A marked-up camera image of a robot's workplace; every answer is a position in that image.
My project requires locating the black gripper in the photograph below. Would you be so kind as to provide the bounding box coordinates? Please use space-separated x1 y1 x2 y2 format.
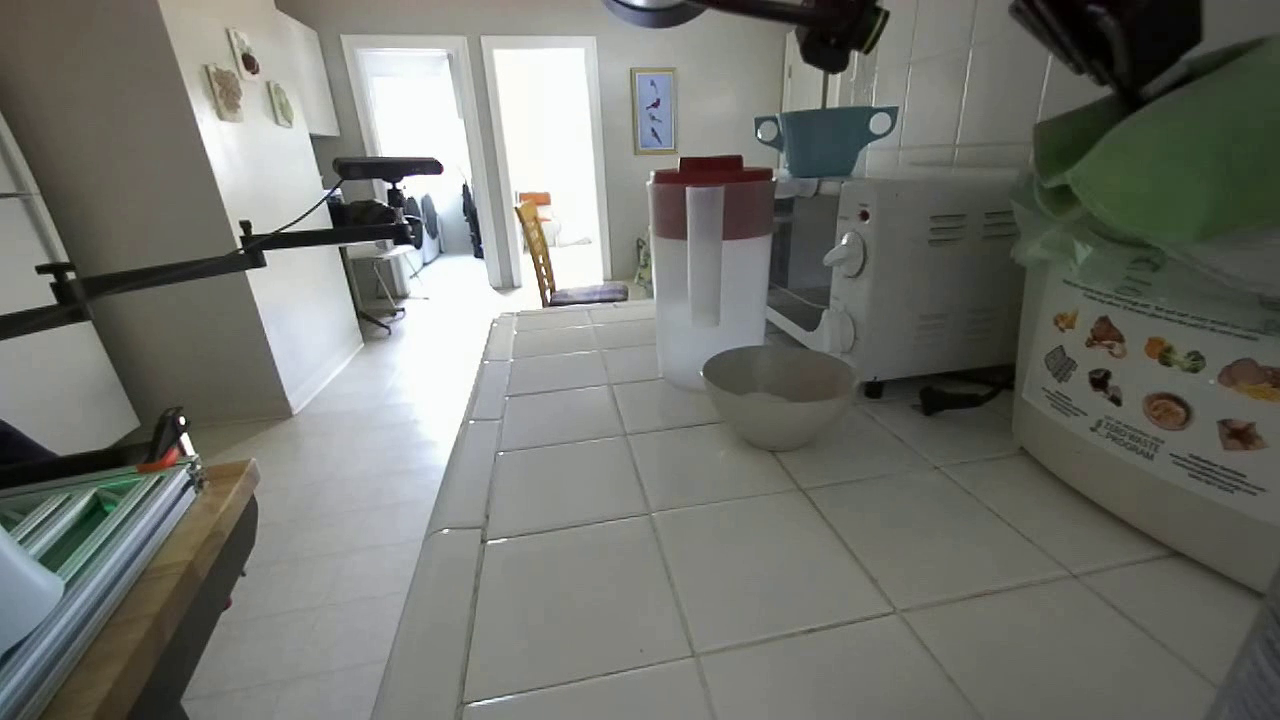
1009 0 1207 101

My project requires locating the green cloth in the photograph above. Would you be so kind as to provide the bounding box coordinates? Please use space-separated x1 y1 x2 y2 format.
1029 36 1280 254

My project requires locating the white toaster oven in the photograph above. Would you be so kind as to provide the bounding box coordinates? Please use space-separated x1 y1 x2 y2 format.
765 167 1030 392

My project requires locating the black power plug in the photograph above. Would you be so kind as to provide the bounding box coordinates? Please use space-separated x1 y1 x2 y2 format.
914 370 1018 421

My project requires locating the clear pitcher red lid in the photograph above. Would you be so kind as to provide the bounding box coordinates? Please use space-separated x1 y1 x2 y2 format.
649 153 779 395

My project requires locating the metal bowl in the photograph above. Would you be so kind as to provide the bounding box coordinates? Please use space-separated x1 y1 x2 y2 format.
701 340 858 456

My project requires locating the wooden chair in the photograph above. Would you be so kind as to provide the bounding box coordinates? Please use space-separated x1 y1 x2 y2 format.
511 189 632 313

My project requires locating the black clamp red tip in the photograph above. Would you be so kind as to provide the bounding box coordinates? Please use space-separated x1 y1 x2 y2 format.
0 402 200 493

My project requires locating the wooden table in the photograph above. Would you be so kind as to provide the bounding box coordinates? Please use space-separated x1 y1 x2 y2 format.
34 456 263 720

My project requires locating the framed wall picture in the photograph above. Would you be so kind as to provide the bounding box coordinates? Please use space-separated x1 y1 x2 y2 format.
628 64 680 158

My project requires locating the white doorway frame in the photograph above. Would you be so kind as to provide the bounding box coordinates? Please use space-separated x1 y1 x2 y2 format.
334 30 615 299

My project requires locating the black stereo camera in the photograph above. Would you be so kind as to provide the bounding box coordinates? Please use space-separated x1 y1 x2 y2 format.
329 153 447 182

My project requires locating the decorative wall plate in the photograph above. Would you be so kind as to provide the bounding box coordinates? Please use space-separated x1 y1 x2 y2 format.
200 59 247 124
261 74 301 131
225 22 269 82

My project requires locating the aluminium rail frame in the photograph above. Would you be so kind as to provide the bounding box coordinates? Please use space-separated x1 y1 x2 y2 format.
0 456 206 720

